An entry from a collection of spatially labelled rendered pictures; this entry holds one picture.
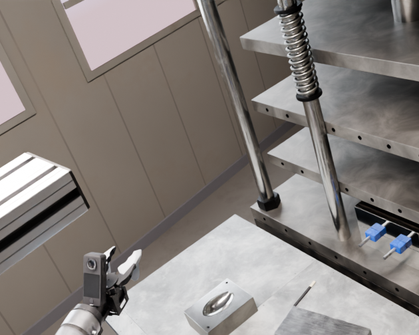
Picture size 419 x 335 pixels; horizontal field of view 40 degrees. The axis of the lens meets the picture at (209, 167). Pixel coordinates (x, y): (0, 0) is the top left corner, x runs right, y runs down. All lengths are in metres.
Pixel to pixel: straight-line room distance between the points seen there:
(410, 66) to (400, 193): 0.51
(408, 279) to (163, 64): 2.27
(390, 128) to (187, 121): 2.27
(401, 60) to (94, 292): 1.02
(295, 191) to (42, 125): 1.52
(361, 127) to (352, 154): 0.36
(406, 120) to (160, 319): 1.10
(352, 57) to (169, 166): 2.32
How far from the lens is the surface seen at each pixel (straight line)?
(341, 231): 2.24
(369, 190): 2.06
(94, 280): 1.30
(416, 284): 2.07
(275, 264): 2.22
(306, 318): 1.85
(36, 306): 3.69
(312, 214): 2.43
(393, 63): 1.71
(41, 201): 0.52
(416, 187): 2.04
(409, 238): 2.03
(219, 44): 2.17
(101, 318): 1.31
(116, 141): 3.65
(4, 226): 0.51
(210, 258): 2.35
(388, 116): 1.95
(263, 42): 2.11
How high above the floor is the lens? 2.25
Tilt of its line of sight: 30 degrees down
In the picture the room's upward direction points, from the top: 20 degrees counter-clockwise
